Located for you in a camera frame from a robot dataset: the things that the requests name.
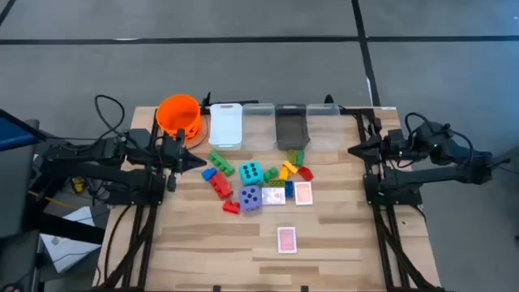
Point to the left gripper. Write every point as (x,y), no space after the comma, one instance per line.
(172,153)

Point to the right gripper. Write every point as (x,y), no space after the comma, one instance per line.
(392,145)

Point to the long green stud block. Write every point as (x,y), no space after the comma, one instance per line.
(221,163)

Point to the large red stud block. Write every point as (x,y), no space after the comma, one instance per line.
(221,185)

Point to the teal foam die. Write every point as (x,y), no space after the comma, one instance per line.
(251,173)

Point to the red wedge block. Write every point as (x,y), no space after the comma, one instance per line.
(305,173)

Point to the purple foam die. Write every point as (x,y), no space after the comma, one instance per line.
(250,198)

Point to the dark green toy brick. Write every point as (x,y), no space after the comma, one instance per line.
(300,158)

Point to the green two-stud block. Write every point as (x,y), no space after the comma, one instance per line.
(271,174)

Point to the yellow toy brick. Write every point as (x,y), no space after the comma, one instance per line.
(290,167)

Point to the pink white card pack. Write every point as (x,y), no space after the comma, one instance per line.
(273,196)

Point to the yellow single-stud block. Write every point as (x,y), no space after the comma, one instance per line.
(283,174)

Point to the blue toy brick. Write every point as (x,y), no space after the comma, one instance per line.
(288,190)

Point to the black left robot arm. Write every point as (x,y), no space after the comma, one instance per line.
(134,178)

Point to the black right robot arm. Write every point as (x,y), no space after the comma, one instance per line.
(425,174)

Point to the blue stud block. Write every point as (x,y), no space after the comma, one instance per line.
(208,174)

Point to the orange pumpkin bucket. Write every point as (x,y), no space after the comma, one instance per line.
(178,113)

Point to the white plastic bin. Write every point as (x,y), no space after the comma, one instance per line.
(225,125)

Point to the clear plastic bin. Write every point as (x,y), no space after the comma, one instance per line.
(324,130)
(259,130)

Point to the lime green toy brick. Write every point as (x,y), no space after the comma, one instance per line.
(277,183)
(292,156)

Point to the dark grey plastic bin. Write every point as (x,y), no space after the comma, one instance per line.
(292,127)

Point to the yellow plug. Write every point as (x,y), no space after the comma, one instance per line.
(78,184)

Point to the red playing card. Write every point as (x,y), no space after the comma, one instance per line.
(286,240)

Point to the black side desk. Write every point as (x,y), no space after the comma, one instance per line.
(69,229)

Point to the white paper sheets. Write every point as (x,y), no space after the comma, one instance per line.
(69,251)

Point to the blue screen monitor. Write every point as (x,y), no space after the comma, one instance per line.
(16,136)

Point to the black rear mount bracket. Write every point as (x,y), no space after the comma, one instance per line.
(328,100)
(207,100)

